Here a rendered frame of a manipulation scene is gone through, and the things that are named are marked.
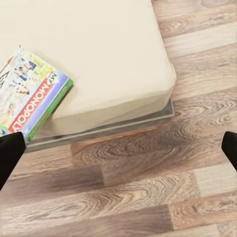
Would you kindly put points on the board game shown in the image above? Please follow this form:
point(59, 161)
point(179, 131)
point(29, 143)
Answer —
point(30, 89)

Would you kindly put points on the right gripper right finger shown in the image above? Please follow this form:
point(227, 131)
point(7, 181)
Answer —
point(229, 147)

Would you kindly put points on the bed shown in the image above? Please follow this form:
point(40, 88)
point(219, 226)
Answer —
point(111, 49)

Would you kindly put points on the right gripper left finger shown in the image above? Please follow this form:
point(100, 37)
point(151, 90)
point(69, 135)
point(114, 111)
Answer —
point(12, 147)

